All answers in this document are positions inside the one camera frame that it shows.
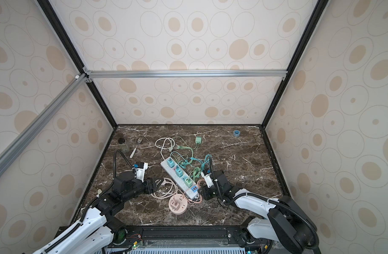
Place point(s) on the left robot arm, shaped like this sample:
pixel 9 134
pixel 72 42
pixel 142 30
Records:
pixel 97 225

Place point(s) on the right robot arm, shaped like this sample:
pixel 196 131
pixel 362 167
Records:
pixel 280 220

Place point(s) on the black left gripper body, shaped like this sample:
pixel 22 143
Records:
pixel 148 190

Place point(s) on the pink charger plug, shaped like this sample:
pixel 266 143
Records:
pixel 175 203

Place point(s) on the aluminium frame left bar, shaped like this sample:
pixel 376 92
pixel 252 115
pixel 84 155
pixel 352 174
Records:
pixel 11 153

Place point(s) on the white colourful power strip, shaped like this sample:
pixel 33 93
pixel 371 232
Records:
pixel 192 192

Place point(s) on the teal charger plug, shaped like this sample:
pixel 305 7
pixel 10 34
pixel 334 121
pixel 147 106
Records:
pixel 170 162

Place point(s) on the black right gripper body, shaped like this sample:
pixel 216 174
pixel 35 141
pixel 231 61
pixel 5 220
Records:
pixel 210 193

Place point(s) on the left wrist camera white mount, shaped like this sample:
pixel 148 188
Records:
pixel 139 169

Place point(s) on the round pink power socket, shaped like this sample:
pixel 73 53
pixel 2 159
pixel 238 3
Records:
pixel 183 206

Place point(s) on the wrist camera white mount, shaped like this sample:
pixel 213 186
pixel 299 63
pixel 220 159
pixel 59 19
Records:
pixel 139 169
pixel 208 179

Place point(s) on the glass spice jar black lid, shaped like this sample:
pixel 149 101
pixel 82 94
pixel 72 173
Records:
pixel 123 145

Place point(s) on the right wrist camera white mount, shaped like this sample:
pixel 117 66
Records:
pixel 208 179

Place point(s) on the aluminium frame crossbar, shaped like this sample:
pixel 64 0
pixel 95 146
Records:
pixel 187 73

